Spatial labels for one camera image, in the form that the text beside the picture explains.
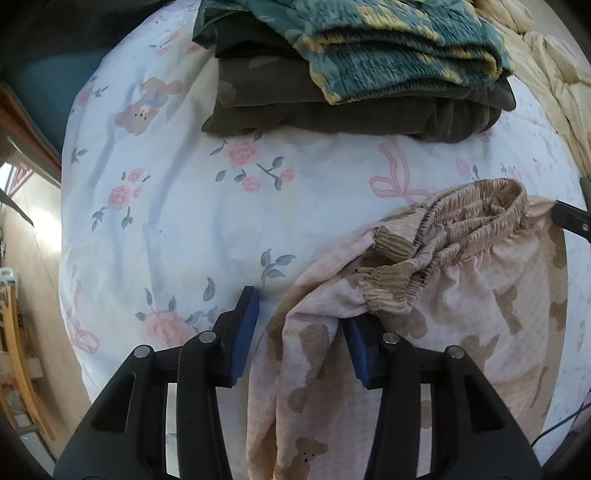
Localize black cable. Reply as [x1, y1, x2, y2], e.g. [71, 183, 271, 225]
[530, 405, 591, 448]

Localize pink bear print pants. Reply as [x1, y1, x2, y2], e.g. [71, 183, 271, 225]
[246, 178, 570, 480]

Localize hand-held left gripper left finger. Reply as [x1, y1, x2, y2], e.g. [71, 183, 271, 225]
[53, 285, 262, 480]

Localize wooden bed frame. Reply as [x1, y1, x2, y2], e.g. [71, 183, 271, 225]
[0, 80, 63, 185]

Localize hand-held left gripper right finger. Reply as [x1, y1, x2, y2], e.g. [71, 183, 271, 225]
[344, 316, 544, 480]

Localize teal yellow folded garment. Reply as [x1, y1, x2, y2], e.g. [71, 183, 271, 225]
[192, 0, 514, 106]

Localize dark brown folded pants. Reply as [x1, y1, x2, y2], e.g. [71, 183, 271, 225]
[201, 18, 516, 143]

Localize wooden rack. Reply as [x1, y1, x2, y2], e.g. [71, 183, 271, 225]
[0, 265, 57, 441]

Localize white floral bed sheet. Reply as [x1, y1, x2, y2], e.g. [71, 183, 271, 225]
[58, 0, 586, 480]

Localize cream quilt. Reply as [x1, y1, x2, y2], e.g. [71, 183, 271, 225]
[473, 0, 591, 174]

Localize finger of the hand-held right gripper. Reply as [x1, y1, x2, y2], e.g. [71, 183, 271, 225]
[551, 198, 591, 241]

